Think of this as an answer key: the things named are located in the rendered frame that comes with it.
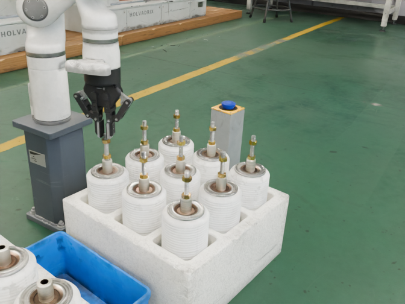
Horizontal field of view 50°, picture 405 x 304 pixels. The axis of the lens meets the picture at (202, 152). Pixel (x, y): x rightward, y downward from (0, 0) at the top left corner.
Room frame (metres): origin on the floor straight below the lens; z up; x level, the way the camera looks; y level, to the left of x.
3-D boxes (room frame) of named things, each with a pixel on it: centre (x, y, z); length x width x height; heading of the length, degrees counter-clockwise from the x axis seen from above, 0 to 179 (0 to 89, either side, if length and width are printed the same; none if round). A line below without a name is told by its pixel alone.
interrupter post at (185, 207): (0.73, 0.03, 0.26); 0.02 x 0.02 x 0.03
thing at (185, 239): (0.73, 0.03, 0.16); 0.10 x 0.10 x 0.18
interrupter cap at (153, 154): (0.97, 0.14, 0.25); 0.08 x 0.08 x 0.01
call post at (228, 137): (1.18, -0.07, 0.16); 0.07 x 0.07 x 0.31; 53
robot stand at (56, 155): (1.06, 0.40, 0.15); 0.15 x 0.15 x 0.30; 60
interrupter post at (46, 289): (0.48, 0.22, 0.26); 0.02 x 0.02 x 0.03
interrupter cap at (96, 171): (0.88, 0.22, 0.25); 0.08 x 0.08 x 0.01
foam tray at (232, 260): (0.90, 0.05, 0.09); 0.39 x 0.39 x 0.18; 53
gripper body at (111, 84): (0.88, 0.22, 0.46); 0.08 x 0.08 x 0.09
